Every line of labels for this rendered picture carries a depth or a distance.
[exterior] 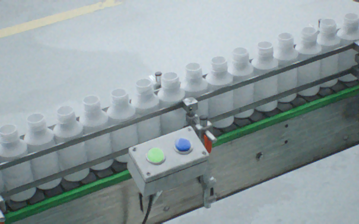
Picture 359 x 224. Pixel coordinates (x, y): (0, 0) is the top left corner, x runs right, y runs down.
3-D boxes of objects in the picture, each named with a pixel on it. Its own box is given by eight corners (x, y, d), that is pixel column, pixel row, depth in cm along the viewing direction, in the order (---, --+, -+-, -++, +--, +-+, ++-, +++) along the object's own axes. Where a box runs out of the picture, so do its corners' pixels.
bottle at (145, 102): (151, 157, 171) (145, 93, 162) (130, 147, 175) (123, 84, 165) (168, 143, 175) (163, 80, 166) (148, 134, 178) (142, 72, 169)
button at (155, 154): (158, 149, 155) (159, 144, 154) (165, 160, 154) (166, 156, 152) (145, 153, 154) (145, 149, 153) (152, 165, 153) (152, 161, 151)
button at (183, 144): (186, 138, 157) (186, 134, 156) (193, 150, 156) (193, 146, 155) (172, 144, 156) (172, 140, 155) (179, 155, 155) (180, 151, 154)
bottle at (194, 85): (215, 127, 179) (212, 64, 170) (198, 139, 176) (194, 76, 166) (194, 118, 183) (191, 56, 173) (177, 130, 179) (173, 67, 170)
